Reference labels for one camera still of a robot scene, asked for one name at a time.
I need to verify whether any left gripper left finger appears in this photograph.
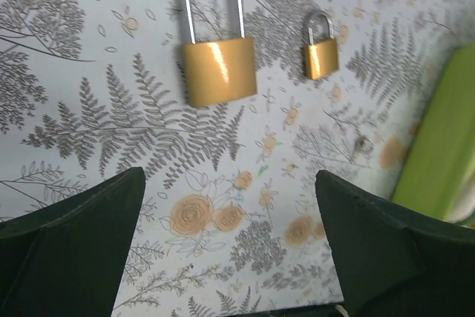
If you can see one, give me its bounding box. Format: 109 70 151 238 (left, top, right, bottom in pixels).
1 167 145 316

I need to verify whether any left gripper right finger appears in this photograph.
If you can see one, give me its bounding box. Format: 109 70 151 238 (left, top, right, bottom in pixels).
315 170 474 316

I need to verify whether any small metal key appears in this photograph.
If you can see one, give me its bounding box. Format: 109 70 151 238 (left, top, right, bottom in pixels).
355 135 374 155

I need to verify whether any large brass long-shackle padlock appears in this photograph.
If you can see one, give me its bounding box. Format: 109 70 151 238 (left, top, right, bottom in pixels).
183 0 258 108

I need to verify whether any green plastic basket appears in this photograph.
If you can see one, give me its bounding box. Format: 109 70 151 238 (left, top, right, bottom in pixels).
392 43 474 227

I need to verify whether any floral table cloth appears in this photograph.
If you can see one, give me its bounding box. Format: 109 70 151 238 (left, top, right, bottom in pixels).
1 0 474 316

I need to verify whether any small brass padlock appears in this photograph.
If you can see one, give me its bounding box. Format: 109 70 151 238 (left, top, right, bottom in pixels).
304 10 339 80

